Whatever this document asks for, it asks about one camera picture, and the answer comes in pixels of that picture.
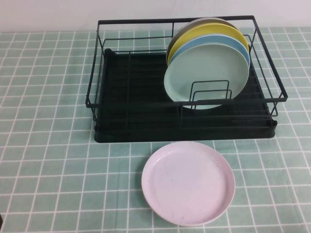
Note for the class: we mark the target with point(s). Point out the light blue plate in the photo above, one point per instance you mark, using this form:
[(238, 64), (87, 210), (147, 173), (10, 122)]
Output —
[(218, 42)]

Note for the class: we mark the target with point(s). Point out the yellow plate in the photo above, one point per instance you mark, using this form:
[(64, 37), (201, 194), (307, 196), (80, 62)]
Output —
[(206, 31)]

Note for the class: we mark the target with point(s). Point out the grey plate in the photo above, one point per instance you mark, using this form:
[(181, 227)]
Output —
[(194, 21)]

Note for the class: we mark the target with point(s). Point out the mint green plate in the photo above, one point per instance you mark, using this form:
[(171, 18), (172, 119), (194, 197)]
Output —
[(194, 72)]

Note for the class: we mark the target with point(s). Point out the pink plate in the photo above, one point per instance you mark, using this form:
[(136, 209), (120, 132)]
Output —
[(187, 184)]

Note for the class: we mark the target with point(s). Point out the green grid tablecloth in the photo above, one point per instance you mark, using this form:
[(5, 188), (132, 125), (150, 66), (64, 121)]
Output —
[(48, 170)]

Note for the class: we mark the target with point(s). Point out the black dish drying rack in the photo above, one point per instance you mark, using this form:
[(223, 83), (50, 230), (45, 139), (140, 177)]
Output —
[(145, 136)]

